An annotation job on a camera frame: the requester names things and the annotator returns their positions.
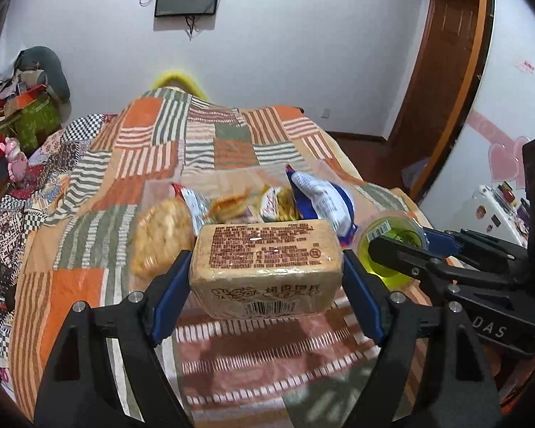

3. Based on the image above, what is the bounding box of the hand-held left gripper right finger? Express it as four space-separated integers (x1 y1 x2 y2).
341 249 502 428

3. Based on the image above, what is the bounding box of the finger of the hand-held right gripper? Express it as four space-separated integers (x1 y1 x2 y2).
368 237 522 299
421 227 529 272

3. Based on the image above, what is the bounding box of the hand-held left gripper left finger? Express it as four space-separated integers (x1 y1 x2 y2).
33 250 192 428

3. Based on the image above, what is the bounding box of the green jelly cup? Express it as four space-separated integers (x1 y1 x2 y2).
352 211 426 290

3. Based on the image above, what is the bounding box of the blue white snack packet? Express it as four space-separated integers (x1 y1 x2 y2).
285 165 360 248

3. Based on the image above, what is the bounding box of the beige cracker packet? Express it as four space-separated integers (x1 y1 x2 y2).
188 219 343 320

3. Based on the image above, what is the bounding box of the clear plastic box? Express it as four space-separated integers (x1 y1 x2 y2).
140 165 360 277

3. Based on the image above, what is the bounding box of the orange striped biscuit packet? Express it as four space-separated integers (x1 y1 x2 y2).
209 192 255 224

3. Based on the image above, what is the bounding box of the white fridge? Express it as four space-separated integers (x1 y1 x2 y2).
470 183 529 248

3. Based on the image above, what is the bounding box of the round cookie packet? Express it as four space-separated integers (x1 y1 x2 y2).
129 198 194 277

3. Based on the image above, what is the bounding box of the patchwork quilt bed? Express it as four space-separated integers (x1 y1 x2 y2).
0 87 429 428

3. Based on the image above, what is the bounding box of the wooden door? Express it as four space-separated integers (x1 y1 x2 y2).
386 0 495 197

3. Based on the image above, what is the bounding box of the pink plush toy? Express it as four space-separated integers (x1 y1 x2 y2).
0 137 30 183

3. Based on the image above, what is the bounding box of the yellow pillow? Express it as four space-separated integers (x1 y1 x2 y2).
151 69 210 99

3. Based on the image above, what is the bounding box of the green bag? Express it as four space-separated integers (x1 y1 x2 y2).
15 93 63 152

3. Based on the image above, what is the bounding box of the grey cushion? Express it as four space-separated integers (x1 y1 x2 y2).
15 46 72 103

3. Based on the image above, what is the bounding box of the pile of clutter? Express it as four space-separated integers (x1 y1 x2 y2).
0 69 50 119

